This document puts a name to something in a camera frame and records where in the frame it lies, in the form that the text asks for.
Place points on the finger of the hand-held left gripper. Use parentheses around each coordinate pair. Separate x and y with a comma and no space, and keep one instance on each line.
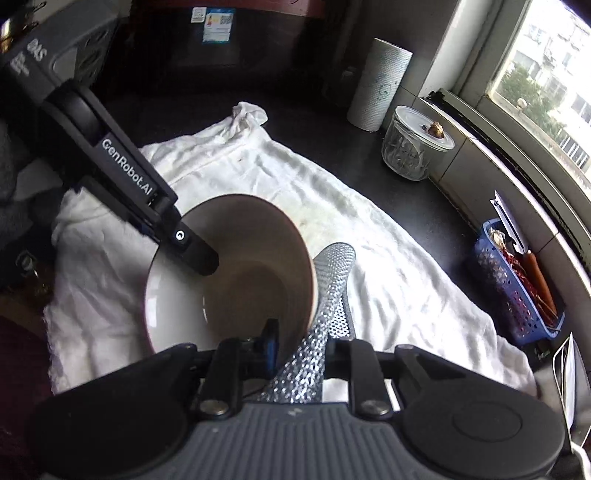
(191,251)

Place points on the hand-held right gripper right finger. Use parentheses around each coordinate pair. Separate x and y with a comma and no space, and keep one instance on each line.
(362,364)

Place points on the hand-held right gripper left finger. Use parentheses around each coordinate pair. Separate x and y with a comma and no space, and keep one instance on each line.
(271,346)

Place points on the white ceramic bowl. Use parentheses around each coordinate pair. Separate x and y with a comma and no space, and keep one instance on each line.
(240,286)

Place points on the silver mesh dish cloth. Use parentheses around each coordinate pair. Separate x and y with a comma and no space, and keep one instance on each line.
(330,295)

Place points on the person's left hand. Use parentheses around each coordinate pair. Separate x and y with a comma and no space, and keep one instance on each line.
(16,166)

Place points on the white cotton cloth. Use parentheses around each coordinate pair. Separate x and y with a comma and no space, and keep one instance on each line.
(392,286)

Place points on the blue plastic basket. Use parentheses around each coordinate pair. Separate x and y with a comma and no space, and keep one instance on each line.
(503,295)

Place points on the dried red chilies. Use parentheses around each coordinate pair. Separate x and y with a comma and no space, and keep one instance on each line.
(524,281)

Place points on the garlic bulb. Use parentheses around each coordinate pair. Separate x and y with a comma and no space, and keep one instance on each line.
(498,238)

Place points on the dark red kitchen appliance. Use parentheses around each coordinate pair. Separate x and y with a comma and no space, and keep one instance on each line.
(268,50)

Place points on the glass jar with lid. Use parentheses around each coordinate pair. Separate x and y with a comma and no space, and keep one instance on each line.
(411,154)

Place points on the small ginger piece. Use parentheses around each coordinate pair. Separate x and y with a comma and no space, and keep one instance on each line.
(436,129)

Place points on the white paper towel roll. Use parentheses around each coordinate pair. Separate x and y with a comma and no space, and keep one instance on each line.
(378,83)

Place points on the window frame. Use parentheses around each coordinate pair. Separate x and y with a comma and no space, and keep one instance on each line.
(475,55)

